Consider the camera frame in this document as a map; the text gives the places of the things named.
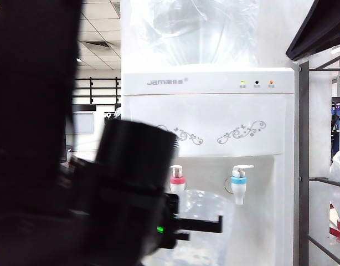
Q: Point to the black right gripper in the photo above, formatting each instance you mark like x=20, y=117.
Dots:
x=322, y=25

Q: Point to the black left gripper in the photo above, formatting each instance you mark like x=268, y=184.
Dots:
x=168, y=221

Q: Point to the clear plastic mug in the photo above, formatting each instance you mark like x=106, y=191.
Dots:
x=208, y=246

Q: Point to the red hot water tap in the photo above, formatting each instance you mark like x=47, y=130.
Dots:
x=177, y=181

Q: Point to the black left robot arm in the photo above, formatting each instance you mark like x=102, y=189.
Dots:
x=34, y=138

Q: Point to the blue cold water tap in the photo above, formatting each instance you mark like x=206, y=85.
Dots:
x=239, y=191

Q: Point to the white water dispenser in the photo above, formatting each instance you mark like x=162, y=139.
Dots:
x=214, y=124

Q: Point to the clear bagged water jug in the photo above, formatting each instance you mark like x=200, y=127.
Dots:
x=192, y=36

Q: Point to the dark display with blue glow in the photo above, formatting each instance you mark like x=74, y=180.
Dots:
x=337, y=110

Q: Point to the dark metal shelf rack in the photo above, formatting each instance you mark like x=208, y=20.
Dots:
x=303, y=166

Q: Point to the white desktop box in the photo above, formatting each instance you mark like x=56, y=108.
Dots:
x=84, y=124

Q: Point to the ceiling air vent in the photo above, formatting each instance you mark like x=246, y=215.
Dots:
x=96, y=45

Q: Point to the black wall rack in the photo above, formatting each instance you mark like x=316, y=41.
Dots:
x=91, y=91

